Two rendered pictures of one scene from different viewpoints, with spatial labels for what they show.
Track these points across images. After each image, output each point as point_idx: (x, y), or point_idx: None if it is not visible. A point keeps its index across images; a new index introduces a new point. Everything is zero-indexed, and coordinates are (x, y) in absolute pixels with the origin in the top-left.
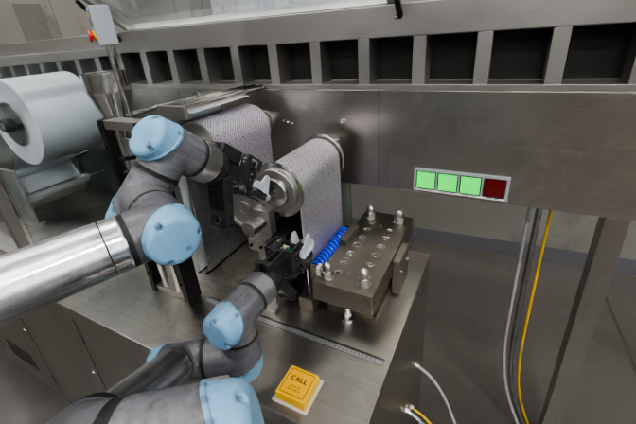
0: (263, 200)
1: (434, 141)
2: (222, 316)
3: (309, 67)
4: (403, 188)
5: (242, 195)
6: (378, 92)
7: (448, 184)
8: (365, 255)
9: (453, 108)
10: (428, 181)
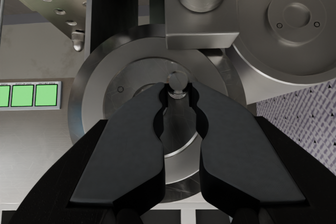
0: (112, 117)
1: (37, 143)
2: None
3: (210, 214)
4: (74, 79)
5: (228, 143)
6: None
7: (21, 94)
8: None
9: (17, 184)
10: (43, 94)
